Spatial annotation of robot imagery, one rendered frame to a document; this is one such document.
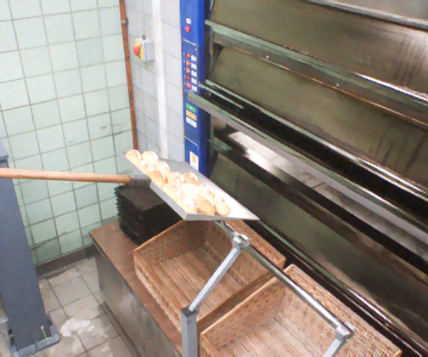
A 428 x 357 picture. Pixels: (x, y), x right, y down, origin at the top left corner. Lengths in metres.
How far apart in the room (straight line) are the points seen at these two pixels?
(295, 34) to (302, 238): 0.80
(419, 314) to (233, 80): 1.14
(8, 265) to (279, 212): 1.37
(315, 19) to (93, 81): 1.61
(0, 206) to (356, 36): 1.70
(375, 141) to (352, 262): 0.50
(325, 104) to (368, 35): 0.30
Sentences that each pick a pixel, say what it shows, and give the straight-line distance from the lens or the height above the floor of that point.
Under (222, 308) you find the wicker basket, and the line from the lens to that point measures 2.05.
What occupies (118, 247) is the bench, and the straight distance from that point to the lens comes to 2.63.
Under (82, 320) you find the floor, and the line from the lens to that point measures 3.11.
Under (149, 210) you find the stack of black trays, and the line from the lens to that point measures 2.40.
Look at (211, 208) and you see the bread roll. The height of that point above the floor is 1.22.
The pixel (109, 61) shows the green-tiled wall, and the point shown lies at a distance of 2.99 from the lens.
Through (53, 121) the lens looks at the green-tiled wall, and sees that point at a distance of 2.97.
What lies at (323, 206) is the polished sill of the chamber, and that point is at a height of 1.18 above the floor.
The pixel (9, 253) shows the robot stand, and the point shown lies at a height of 0.67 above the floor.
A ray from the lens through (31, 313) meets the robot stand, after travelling 2.87.
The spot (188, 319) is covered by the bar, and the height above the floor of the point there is 0.94.
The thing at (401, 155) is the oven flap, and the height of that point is 1.52.
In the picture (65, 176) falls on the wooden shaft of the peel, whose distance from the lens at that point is 1.70.
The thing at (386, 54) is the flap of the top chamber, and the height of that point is 1.80.
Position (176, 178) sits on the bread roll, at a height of 1.24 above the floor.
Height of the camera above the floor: 2.22
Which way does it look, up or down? 31 degrees down
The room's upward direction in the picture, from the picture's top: straight up
